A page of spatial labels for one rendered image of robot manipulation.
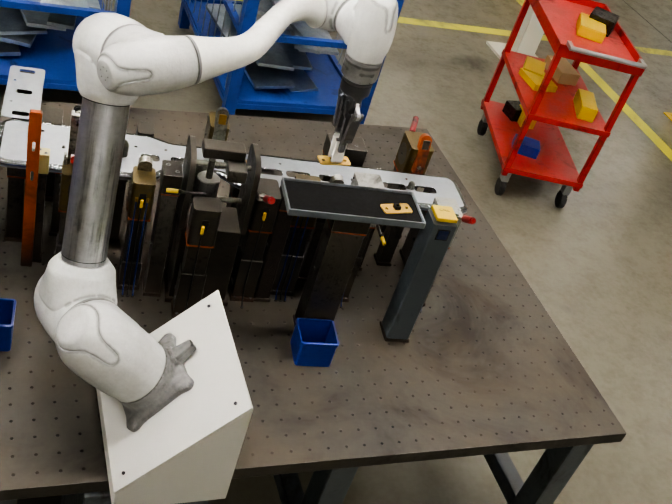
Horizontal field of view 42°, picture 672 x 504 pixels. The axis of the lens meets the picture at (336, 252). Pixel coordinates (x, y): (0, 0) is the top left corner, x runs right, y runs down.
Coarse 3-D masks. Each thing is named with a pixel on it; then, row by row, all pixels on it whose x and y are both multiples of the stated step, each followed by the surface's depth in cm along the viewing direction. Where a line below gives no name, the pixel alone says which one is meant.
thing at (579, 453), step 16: (560, 448) 265; (576, 448) 261; (496, 464) 298; (512, 464) 299; (544, 464) 272; (560, 464) 265; (576, 464) 267; (288, 480) 269; (320, 480) 237; (336, 480) 233; (352, 480) 236; (496, 480) 298; (512, 480) 293; (528, 480) 280; (544, 480) 272; (560, 480) 271; (288, 496) 265; (304, 496) 248; (320, 496) 237; (336, 496) 239; (512, 496) 290; (528, 496) 280; (544, 496) 275
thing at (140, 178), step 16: (144, 176) 227; (144, 192) 226; (128, 208) 232; (144, 208) 230; (128, 224) 235; (144, 224) 234; (128, 240) 237; (128, 256) 240; (128, 272) 243; (128, 288) 245
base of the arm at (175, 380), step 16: (176, 352) 198; (192, 352) 199; (176, 368) 197; (160, 384) 193; (176, 384) 195; (192, 384) 194; (144, 400) 193; (160, 400) 194; (128, 416) 196; (144, 416) 195
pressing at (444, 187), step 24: (24, 120) 245; (0, 144) 234; (24, 144) 236; (48, 144) 239; (144, 144) 251; (168, 144) 254; (24, 168) 230; (120, 168) 239; (264, 168) 258; (288, 168) 261; (312, 168) 265; (336, 168) 268; (360, 168) 272; (456, 192) 276
